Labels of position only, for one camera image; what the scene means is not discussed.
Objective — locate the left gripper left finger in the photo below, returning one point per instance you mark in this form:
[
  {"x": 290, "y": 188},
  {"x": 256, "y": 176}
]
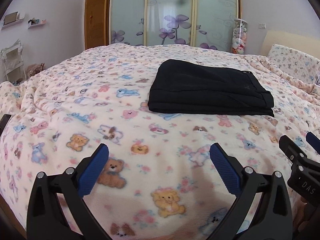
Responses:
[{"x": 45, "y": 217}]

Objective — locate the person's right hand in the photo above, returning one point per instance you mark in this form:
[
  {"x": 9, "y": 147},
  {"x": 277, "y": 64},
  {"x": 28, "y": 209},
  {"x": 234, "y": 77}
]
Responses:
[{"x": 304, "y": 212}]

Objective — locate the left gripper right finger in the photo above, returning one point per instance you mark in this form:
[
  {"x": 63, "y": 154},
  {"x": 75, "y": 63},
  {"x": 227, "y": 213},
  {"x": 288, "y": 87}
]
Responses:
[{"x": 262, "y": 208}]

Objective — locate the wooden door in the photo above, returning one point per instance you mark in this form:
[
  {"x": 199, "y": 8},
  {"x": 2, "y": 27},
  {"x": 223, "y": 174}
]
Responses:
[{"x": 94, "y": 23}]

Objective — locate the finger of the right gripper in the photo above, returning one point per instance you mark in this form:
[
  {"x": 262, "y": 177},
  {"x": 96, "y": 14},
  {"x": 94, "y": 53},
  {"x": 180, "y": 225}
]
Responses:
[
  {"x": 295, "y": 155},
  {"x": 313, "y": 141}
]

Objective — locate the white ornate rack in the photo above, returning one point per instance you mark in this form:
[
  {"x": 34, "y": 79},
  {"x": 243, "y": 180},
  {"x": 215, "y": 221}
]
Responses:
[{"x": 12, "y": 62}]

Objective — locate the cartoon print pillow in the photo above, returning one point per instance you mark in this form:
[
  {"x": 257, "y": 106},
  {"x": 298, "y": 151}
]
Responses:
[{"x": 296, "y": 63}]

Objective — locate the white wall shelf with box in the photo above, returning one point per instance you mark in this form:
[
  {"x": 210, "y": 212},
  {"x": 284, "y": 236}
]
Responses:
[{"x": 12, "y": 19}]

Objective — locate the white wall shelf with figurines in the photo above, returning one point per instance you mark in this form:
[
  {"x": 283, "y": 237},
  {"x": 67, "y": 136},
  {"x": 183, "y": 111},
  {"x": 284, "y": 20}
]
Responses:
[{"x": 33, "y": 23}]

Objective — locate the white wall socket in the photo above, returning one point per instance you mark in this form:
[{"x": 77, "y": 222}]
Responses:
[{"x": 262, "y": 25}]

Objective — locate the pink cartoon print blanket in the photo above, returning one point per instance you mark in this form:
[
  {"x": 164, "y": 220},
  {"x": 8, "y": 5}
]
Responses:
[{"x": 160, "y": 180}]

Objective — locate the black pants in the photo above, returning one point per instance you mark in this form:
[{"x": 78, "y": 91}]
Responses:
[{"x": 187, "y": 88}]

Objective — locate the tall jar of plush toys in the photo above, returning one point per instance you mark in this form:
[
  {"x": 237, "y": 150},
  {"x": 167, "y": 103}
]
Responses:
[{"x": 239, "y": 36}]

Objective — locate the cream padded headboard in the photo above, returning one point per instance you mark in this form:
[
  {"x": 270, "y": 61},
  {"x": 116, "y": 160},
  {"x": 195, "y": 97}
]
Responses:
[{"x": 305, "y": 44}]

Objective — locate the frosted floral sliding wardrobe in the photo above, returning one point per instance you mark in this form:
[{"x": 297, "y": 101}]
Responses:
[{"x": 207, "y": 24}]

